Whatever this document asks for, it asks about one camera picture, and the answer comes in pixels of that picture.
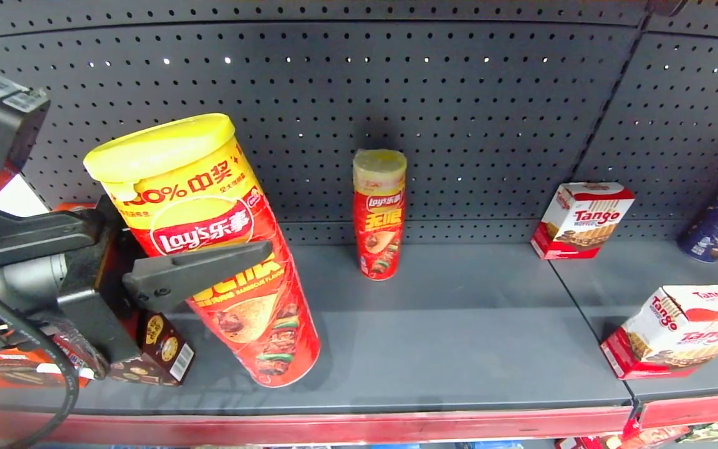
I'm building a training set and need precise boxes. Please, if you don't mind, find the black shop shelf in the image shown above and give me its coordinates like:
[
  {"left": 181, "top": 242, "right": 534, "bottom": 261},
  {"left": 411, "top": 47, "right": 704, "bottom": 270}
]
[{"left": 0, "top": 0, "right": 718, "bottom": 447}]

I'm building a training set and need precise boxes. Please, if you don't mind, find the black cable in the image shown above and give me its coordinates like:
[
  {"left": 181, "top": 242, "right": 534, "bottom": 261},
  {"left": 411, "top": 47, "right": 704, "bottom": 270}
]
[{"left": 0, "top": 267, "right": 80, "bottom": 449}]

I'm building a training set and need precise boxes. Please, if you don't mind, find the dark brown cookie box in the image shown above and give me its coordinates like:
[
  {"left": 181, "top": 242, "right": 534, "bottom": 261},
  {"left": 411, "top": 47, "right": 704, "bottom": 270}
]
[{"left": 108, "top": 310, "right": 196, "bottom": 387}]

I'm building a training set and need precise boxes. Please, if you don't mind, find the red snack box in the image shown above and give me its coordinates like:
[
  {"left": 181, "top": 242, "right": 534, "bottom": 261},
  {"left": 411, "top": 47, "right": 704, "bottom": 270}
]
[{"left": 0, "top": 337, "right": 96, "bottom": 389}]

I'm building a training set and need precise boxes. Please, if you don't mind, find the red snack pack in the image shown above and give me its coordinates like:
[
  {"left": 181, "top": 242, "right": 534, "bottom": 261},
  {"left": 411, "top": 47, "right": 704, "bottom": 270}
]
[{"left": 555, "top": 424, "right": 691, "bottom": 449}]

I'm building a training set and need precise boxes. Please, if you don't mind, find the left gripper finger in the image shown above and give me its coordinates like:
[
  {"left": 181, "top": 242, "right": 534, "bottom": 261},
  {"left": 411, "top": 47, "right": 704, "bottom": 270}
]
[{"left": 123, "top": 239, "right": 273, "bottom": 313}]

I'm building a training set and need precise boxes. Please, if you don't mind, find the small red chip can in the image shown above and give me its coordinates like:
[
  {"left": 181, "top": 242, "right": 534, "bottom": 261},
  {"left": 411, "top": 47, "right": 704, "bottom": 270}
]
[{"left": 352, "top": 148, "right": 408, "bottom": 282}]

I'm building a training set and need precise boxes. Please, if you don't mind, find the large red chip can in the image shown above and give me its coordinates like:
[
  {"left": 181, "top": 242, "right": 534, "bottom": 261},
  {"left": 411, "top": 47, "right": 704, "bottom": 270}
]
[{"left": 83, "top": 113, "right": 322, "bottom": 389}]

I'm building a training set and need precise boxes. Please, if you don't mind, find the dark blue chip can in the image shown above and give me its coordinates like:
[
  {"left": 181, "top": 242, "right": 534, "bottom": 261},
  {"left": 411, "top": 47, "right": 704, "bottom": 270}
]
[{"left": 676, "top": 147, "right": 718, "bottom": 263}]

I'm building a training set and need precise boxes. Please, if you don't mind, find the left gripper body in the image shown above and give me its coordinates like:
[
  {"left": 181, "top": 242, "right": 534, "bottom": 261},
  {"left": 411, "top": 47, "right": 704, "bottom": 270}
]
[{"left": 0, "top": 197, "right": 143, "bottom": 376}]

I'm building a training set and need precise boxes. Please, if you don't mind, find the white red wafer box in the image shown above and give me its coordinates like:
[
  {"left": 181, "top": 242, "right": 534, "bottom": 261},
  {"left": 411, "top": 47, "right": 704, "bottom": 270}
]
[
  {"left": 600, "top": 284, "right": 718, "bottom": 380},
  {"left": 530, "top": 181, "right": 636, "bottom": 261},
  {"left": 0, "top": 162, "right": 52, "bottom": 218}
]

